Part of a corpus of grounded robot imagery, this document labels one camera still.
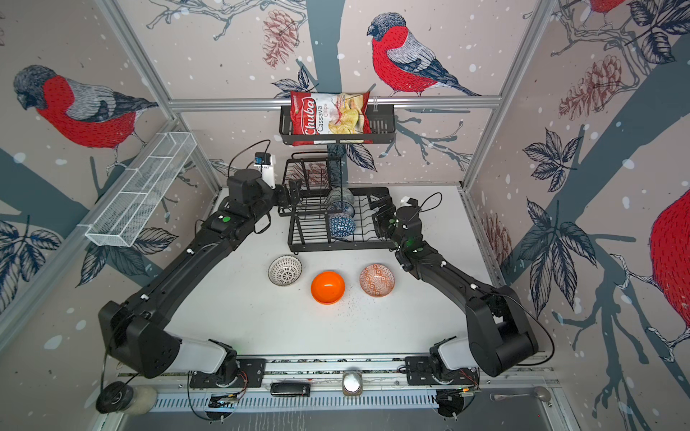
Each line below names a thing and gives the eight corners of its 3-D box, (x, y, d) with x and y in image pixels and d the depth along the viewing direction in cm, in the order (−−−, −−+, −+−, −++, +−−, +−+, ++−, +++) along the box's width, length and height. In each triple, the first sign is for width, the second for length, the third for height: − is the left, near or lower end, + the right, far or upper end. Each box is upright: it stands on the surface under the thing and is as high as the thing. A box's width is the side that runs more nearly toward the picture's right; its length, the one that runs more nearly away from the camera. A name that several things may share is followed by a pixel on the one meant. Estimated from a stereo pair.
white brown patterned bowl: (268, 286, 92) (265, 280, 88) (274, 261, 98) (271, 255, 95) (300, 286, 92) (298, 280, 88) (304, 261, 98) (302, 255, 95)
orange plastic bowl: (311, 307, 87) (309, 301, 84) (314, 277, 94) (312, 271, 90) (345, 307, 87) (344, 301, 84) (345, 277, 94) (345, 271, 90)
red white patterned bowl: (360, 296, 89) (360, 291, 86) (359, 269, 96) (359, 263, 93) (394, 296, 89) (396, 291, 86) (391, 269, 96) (392, 263, 93)
